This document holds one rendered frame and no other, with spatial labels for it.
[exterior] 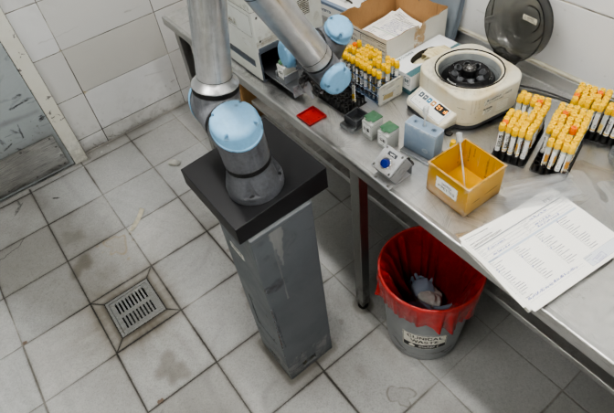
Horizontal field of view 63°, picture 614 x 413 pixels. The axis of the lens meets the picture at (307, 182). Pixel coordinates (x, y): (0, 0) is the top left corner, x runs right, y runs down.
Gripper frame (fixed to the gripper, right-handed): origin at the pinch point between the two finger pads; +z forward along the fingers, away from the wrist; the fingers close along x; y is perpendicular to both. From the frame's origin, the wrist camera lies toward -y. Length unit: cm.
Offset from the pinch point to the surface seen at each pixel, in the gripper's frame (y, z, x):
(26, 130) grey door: -95, 124, -79
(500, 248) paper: 68, -35, -3
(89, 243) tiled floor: -26, 121, -82
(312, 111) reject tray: 7.6, 1.1, -2.4
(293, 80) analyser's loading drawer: -5.7, 4.4, 0.4
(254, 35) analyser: -22.8, -1.9, -4.4
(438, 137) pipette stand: 38.6, -27.1, 8.2
